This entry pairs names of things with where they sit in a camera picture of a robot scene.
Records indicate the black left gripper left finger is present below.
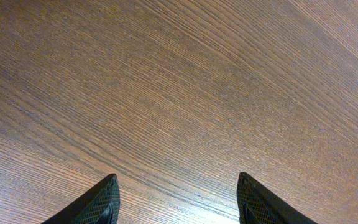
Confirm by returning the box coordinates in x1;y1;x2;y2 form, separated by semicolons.
42;174;120;224

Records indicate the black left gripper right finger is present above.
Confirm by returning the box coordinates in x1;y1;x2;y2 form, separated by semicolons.
236;172;316;224

